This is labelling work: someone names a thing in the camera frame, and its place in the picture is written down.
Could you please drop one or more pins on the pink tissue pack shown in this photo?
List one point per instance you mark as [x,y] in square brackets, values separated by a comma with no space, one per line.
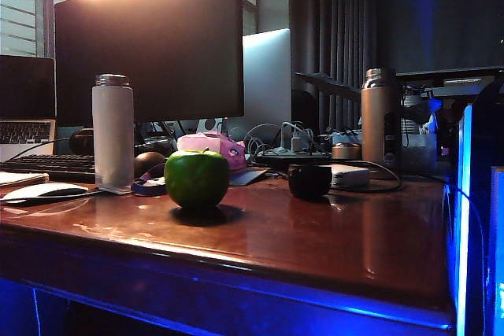
[214,142]

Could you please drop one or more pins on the translucent plastic container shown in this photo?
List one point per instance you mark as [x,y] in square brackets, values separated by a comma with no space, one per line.
[419,149]

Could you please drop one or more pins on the white computer mouse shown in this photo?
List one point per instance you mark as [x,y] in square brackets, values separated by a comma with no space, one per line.
[39,190]

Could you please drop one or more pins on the blue flat book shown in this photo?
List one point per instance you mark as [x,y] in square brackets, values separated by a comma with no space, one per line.
[248,176]

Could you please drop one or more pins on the black power strip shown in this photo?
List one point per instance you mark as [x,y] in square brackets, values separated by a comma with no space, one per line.
[283,158]

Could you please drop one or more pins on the white power adapter brick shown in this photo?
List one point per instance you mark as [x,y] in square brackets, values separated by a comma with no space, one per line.
[351,176]

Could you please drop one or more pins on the dark round speaker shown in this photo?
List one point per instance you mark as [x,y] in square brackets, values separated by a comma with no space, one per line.
[82,141]

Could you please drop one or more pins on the bronze thermos cap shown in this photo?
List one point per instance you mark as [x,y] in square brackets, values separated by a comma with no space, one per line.
[346,152]

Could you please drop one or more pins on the black computer keyboard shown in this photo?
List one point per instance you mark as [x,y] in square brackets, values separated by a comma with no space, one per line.
[51,165]

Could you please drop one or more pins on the bronze thermos bottle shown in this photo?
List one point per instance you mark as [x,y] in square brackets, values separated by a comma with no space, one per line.
[376,123]

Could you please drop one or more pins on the black computer mouse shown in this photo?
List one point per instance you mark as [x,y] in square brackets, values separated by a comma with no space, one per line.
[149,163]

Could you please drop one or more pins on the black thermos bottle cap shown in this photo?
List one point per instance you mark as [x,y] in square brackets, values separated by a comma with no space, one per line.
[310,182]

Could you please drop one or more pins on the silver laptop with dark screen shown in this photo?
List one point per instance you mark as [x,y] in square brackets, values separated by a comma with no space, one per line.
[23,88]

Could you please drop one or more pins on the dark slanted desk stand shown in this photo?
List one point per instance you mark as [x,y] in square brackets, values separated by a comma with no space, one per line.
[327,84]

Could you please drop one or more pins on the large black computer monitor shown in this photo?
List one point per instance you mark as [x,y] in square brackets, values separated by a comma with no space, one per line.
[149,45]

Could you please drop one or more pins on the pale notebook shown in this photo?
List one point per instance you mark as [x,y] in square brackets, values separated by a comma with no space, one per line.
[21,178]

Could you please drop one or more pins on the green apple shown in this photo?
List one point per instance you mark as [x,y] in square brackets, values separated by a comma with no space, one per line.
[197,180]

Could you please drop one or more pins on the white thermos bottle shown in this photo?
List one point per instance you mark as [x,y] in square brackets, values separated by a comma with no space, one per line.
[113,135]

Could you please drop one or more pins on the dark pleated curtain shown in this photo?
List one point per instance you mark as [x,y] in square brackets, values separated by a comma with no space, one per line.
[338,17]

